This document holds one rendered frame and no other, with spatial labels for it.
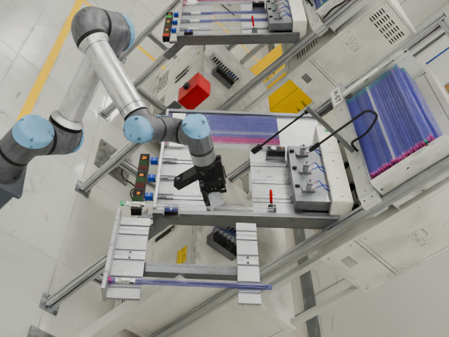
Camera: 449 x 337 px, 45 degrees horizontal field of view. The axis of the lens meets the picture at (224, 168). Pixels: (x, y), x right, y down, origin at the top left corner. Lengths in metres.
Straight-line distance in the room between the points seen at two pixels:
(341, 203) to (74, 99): 1.03
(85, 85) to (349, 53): 1.92
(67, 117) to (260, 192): 0.80
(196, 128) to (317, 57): 1.89
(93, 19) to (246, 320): 1.51
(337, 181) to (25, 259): 1.39
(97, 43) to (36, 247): 1.26
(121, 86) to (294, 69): 1.93
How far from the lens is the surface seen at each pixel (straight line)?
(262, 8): 3.58
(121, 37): 1.80
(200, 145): 1.60
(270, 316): 2.56
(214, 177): 1.70
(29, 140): 1.82
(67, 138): 1.93
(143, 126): 1.51
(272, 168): 2.30
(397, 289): 3.75
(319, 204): 2.11
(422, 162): 1.99
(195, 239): 2.38
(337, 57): 3.39
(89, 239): 2.87
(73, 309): 2.62
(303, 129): 2.56
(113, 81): 1.60
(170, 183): 2.20
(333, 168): 2.23
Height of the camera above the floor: 1.92
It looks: 27 degrees down
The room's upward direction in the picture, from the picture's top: 53 degrees clockwise
